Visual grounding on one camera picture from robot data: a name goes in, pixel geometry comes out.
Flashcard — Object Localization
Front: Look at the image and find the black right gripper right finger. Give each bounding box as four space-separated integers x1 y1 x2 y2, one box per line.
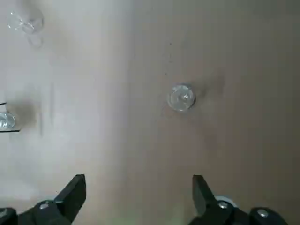
187 174 289 225

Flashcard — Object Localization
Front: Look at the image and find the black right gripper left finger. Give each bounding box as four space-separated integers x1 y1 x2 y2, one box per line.
0 173 87 225

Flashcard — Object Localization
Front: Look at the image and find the clear glass conical flask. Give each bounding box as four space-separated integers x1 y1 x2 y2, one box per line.
166 82 197 113

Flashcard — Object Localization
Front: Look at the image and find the clear glass beaker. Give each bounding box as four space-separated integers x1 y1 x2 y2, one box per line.
0 112 16 131

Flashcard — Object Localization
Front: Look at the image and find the small clear glass vessel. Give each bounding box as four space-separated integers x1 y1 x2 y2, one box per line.
6 8 45 49

